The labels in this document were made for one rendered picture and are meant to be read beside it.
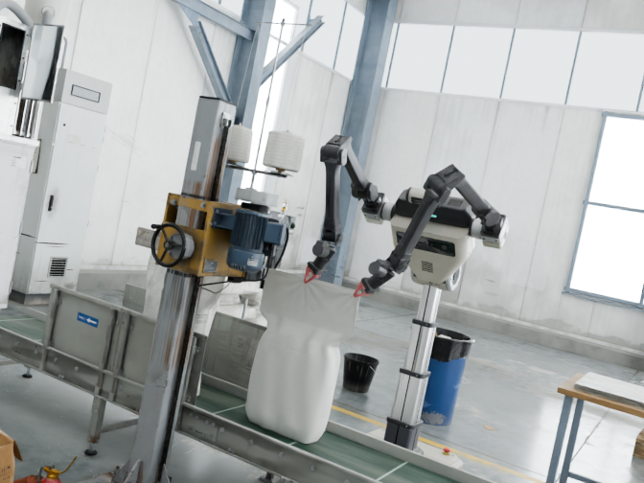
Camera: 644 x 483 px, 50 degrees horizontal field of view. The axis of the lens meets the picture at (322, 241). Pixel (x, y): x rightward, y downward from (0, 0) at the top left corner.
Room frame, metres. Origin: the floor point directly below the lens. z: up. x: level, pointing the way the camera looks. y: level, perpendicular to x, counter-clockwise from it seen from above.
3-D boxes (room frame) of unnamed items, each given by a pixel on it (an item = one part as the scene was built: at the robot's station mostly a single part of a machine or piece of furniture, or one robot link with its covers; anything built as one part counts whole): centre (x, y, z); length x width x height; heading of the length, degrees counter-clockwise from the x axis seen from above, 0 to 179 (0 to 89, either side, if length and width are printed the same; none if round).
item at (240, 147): (3.10, 0.46, 1.61); 0.15 x 0.14 x 0.17; 61
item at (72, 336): (3.29, 0.88, 0.54); 1.05 x 0.02 x 0.41; 61
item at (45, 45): (4.39, 1.96, 1.95); 0.30 x 0.01 x 0.48; 61
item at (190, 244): (2.81, 0.57, 1.14); 0.11 x 0.06 x 0.11; 61
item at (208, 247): (2.99, 0.50, 1.18); 0.34 x 0.25 x 0.31; 151
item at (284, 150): (2.98, 0.24, 1.61); 0.17 x 0.17 x 0.17
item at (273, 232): (2.84, 0.20, 1.25); 0.10 x 0.08 x 0.12; 176
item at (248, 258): (2.84, 0.30, 1.21); 0.15 x 0.15 x 0.25
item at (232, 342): (3.76, 0.62, 0.54); 1.05 x 0.02 x 0.41; 61
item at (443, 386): (5.11, -1.02, 0.32); 0.51 x 0.48 x 0.65; 151
